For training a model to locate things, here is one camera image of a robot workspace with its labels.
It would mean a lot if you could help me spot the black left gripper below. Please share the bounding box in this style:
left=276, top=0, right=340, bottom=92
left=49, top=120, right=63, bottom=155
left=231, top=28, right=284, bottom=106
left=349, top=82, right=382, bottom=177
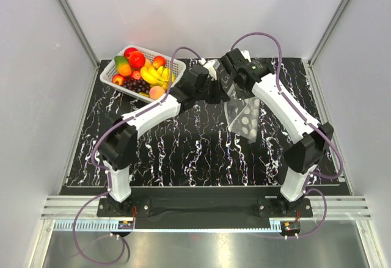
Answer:
left=194, top=76, right=230, bottom=105

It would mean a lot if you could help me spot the clear dotted zip top bag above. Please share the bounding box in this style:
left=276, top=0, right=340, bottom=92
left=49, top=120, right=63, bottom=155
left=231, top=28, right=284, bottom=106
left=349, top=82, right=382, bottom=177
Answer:
left=224, top=85, right=260, bottom=143

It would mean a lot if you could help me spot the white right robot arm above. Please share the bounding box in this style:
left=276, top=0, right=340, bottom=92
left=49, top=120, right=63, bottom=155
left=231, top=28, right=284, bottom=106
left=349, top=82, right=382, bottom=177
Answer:
left=221, top=48, right=334, bottom=217

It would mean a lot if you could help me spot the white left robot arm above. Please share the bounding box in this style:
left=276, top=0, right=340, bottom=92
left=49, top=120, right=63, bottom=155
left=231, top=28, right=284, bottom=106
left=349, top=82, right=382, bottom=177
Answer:
left=97, top=65, right=230, bottom=217

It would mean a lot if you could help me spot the yellow banana bunch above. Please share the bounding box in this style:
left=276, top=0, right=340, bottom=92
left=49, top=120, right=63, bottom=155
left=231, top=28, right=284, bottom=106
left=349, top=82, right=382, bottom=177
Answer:
left=140, top=66, right=170, bottom=90

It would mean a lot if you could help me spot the white plastic fruit basket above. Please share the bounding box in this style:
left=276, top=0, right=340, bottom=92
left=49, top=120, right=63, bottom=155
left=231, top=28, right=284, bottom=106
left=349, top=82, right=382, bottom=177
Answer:
left=100, top=45, right=186, bottom=103

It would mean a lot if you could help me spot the peach fruit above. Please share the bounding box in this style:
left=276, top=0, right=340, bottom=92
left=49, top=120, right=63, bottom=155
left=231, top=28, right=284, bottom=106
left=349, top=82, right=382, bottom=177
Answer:
left=150, top=86, right=166, bottom=100

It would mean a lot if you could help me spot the dark purple grape bunch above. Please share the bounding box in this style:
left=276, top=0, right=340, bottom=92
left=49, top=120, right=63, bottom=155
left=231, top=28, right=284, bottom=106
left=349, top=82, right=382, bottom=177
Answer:
left=123, top=78, right=150, bottom=95

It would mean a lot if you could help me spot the green orange mango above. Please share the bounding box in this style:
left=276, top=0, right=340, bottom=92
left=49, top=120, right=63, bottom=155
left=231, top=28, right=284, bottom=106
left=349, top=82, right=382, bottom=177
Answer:
left=114, top=56, right=129, bottom=68

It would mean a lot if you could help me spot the red apple back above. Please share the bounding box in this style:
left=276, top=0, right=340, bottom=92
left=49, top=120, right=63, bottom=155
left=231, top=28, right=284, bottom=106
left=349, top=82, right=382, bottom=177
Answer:
left=123, top=47, right=137, bottom=59

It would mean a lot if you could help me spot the small red apple front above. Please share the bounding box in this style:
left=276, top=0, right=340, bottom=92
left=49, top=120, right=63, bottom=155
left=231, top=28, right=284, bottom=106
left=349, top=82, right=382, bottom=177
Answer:
left=112, top=74, right=126, bottom=86

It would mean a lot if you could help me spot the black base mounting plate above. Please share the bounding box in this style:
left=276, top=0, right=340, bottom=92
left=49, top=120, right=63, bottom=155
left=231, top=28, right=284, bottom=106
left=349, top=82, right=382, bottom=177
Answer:
left=97, top=186, right=313, bottom=230

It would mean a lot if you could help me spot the right connector board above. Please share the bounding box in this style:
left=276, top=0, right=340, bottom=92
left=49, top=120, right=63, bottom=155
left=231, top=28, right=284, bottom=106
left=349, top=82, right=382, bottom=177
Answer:
left=283, top=220, right=301, bottom=231

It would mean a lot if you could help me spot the connector board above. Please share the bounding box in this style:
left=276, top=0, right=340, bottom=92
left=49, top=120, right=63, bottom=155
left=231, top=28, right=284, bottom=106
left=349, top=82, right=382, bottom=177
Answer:
left=283, top=220, right=301, bottom=231
left=118, top=219, right=135, bottom=230

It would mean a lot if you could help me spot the left connector board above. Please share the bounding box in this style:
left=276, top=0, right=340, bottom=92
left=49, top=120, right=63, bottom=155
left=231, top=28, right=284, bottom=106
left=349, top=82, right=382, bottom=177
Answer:
left=118, top=219, right=135, bottom=230

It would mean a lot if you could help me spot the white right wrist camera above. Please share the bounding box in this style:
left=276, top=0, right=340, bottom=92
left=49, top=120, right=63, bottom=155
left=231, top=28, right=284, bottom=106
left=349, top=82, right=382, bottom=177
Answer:
left=241, top=50, right=251, bottom=62

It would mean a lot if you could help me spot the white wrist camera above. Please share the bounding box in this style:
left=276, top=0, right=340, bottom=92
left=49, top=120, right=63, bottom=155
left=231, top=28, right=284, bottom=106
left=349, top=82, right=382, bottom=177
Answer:
left=199, top=59, right=220, bottom=80
left=241, top=50, right=251, bottom=62

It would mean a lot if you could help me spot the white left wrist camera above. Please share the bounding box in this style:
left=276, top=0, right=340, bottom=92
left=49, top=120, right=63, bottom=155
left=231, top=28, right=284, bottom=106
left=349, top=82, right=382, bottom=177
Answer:
left=199, top=59, right=220, bottom=80

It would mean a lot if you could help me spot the right aluminium frame post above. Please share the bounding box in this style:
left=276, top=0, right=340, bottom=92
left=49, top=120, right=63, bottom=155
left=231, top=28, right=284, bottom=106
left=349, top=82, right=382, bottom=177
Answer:
left=308, top=0, right=352, bottom=67

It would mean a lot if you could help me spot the aluminium frame post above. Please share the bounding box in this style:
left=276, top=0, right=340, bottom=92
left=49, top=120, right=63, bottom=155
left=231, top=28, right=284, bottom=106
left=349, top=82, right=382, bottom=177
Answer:
left=56, top=0, right=100, bottom=68
left=308, top=0, right=352, bottom=67

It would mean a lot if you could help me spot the aluminium front rail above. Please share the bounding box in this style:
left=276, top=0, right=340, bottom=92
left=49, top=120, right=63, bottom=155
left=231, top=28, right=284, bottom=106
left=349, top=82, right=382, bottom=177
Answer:
left=41, top=196, right=371, bottom=233

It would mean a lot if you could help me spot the left aluminium frame post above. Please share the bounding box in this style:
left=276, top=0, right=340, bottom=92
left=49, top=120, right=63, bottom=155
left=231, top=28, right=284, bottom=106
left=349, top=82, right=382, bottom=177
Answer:
left=56, top=0, right=100, bottom=68

